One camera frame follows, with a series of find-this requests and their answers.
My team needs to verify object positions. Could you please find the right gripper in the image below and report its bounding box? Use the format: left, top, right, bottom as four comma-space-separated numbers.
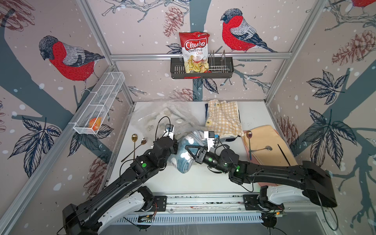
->
186, 146, 230, 176

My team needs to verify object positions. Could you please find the teal bear blanket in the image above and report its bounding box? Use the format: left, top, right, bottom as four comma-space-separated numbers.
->
168, 130, 207, 173

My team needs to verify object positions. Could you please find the clear plastic vacuum bag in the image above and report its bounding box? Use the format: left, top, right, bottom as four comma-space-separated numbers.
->
130, 99, 208, 140

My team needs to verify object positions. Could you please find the beige checkered blanket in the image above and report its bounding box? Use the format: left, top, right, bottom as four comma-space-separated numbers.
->
205, 99, 244, 139

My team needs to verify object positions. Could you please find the navy star blanket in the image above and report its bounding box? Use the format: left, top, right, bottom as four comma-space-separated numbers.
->
205, 102, 243, 142

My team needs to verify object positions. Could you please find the light blue bear blanket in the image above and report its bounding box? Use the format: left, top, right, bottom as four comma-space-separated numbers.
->
219, 137, 237, 142

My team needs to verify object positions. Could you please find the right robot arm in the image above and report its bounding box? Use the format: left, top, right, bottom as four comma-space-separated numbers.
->
185, 145, 338, 212

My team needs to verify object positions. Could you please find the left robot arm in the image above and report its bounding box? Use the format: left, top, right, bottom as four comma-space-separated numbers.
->
62, 137, 178, 235

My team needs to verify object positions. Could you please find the red Chuba chips bag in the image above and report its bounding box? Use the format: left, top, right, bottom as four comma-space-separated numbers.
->
179, 32, 210, 73

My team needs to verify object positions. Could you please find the copper spoon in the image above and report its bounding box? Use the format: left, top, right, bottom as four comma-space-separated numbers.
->
121, 138, 147, 162

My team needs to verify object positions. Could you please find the gold spoon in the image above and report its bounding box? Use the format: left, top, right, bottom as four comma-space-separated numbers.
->
131, 134, 138, 159

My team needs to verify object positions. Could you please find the beige pink cutting board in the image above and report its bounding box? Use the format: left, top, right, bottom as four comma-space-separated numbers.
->
240, 124, 299, 187

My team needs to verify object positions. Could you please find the silver spoon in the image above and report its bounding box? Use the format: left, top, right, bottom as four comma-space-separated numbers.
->
249, 146, 273, 153

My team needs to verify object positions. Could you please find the orange item in basket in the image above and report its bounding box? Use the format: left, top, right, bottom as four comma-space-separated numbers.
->
88, 117, 102, 131

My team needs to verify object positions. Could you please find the black spoon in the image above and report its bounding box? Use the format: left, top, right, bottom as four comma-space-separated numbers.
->
277, 144, 291, 166

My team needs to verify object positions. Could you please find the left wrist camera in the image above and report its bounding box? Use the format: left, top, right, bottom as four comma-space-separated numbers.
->
163, 124, 174, 140

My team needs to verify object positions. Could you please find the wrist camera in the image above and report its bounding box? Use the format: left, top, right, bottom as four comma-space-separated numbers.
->
204, 131, 219, 152
163, 124, 174, 140

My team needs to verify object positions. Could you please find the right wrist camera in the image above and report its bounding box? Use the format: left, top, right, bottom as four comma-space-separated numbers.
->
204, 131, 219, 152

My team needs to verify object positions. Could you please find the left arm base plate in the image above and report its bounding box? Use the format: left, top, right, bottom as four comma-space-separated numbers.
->
147, 195, 167, 212

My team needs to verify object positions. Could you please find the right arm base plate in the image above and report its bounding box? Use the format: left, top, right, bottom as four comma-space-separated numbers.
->
242, 194, 285, 212

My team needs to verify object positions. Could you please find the white mesh wall basket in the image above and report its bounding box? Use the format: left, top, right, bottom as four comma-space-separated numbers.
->
73, 72, 125, 135

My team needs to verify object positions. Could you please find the metal dish rack wire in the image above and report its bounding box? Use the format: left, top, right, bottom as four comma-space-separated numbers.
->
208, 49, 227, 73

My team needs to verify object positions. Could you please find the black wall shelf basket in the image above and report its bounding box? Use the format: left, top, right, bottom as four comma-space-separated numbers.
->
170, 57, 234, 79

